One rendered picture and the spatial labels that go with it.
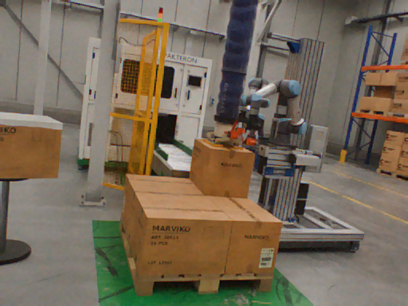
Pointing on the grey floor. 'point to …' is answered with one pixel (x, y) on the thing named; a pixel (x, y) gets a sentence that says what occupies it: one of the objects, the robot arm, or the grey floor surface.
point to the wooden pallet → (207, 283)
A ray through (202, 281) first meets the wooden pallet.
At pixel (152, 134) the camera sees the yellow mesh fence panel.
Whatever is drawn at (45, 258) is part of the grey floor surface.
